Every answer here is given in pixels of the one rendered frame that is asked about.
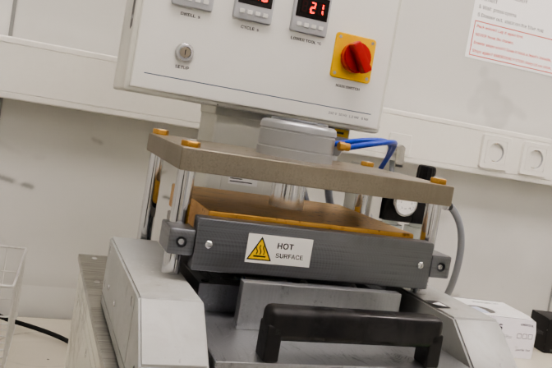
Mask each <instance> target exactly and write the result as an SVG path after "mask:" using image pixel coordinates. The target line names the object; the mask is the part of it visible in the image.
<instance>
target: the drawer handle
mask: <svg viewBox="0 0 552 368"><path fill-rule="evenodd" d="M442 331H443V322H442V320H441V319H440V318H438V317H437V316H435V315H432V314H423V313H411V312H398V311H386V310H362V309H351V308H338V307H326V306H303V305H290V304H278V303H270V304H268V305H267V306H265V309H264V314H263V318H261V321H260V329H259V334H258V339H257V344H256V350H255V352H256V353H257V355H258V356H259V357H260V359H261V360H262V361H264V362H277V361H278V354H279V348H280V343H281V341H291V342H308V343H343V344H360V345H378V346H396V347H415V348H416V349H415V353H414V359H415V360H417V361H418V362H420V363H421V364H422V365H423V366H425V367H427V368H437V367H438V364H439V356H440V352H441V347H442V342H443V335H442Z"/></svg>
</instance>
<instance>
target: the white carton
mask: <svg viewBox="0 0 552 368"><path fill-rule="evenodd" d="M453 298H455V299H457V300H459V301H461V302H463V303H465V304H467V305H469V306H471V307H473V308H475V309H477V310H478V311H480V312H482V313H484V314H486V315H488V316H490V317H492V318H494V319H496V320H497V322H499V325H500V328H501V329H502V332H503V334H504V337H505V339H506V341H507V344H508V347H509V349H510V351H511V353H512V355H513V358H520V359H530V360H531V355H532V351H533V347H534V342H535V337H536V322H535V321H534V320H533V319H532V318H531V317H530V316H528V315H526V314H524V313H522V312H521V311H519V310H516V309H514V308H512V307H511V306H508V305H507V304H505V303H503V302H501V301H488V300H480V299H472V298H464V297H453Z"/></svg>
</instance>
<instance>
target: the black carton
mask: <svg viewBox="0 0 552 368"><path fill-rule="evenodd" d="M531 318H532V319H533V320H534V321H535V322H536V337H535V342H534V348H536V349H537V350H539V351H541V352H543V353H550V354H552V311H544V310H532V313H531Z"/></svg>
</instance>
